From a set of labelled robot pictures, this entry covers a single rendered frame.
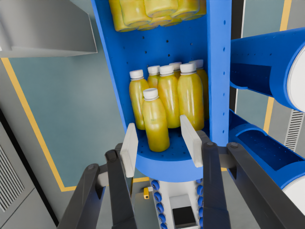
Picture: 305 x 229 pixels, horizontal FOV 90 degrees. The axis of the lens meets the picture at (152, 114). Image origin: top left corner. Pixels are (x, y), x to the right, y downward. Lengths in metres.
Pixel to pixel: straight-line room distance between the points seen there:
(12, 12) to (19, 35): 0.07
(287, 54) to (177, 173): 0.51
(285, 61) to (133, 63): 0.48
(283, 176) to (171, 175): 0.64
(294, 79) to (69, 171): 2.12
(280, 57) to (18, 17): 0.90
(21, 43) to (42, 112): 1.24
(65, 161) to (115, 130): 0.72
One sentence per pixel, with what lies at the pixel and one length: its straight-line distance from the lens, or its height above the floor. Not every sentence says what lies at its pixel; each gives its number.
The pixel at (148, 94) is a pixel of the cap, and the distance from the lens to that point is 0.39.
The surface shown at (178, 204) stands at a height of 0.97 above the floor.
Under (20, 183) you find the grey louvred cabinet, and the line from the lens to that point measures 2.20.
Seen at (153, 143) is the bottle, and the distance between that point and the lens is 0.44.
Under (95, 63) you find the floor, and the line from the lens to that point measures 1.56.
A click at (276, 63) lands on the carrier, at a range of 0.68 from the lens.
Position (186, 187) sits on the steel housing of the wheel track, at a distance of 0.86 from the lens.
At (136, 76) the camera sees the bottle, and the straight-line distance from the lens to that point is 0.44.
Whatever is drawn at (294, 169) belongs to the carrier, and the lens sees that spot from 0.94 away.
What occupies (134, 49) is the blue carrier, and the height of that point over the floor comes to 0.98.
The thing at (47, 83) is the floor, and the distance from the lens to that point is 1.77.
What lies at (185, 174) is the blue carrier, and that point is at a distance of 0.36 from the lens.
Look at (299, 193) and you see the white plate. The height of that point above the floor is 1.04.
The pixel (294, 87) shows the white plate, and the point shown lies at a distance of 0.66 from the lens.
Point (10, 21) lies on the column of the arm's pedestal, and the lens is 0.74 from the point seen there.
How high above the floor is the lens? 1.49
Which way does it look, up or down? 69 degrees down
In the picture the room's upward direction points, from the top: 173 degrees clockwise
